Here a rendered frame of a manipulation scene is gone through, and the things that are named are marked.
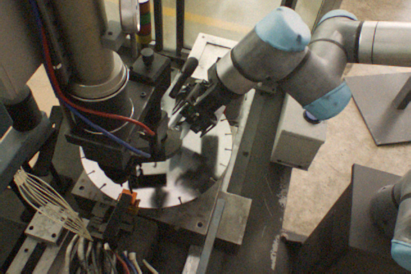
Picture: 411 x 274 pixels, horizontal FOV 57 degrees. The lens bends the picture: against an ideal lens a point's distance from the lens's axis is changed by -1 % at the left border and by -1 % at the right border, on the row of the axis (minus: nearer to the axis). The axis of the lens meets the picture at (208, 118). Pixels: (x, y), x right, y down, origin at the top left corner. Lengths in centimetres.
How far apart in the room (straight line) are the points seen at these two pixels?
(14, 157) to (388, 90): 215
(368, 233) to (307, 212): 85
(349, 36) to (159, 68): 33
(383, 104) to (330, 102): 180
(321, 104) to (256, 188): 46
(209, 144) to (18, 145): 38
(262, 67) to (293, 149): 45
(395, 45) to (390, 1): 262
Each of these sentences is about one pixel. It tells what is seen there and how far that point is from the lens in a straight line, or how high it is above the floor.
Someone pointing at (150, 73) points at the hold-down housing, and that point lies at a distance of 55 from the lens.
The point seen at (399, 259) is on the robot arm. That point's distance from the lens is 89.
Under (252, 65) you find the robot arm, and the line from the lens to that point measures 60.
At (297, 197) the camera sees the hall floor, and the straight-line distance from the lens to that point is 191.
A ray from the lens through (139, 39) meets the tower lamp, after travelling 101.
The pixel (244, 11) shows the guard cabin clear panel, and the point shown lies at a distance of 112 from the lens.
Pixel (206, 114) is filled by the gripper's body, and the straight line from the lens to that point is 67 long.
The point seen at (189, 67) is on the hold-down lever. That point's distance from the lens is 60.
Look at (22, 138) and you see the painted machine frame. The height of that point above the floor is 105.
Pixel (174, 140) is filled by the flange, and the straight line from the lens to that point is 83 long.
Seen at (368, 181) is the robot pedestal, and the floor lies 75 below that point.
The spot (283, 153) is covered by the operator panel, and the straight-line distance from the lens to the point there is 103.
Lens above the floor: 165
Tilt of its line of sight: 53 degrees down
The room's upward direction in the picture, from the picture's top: 6 degrees clockwise
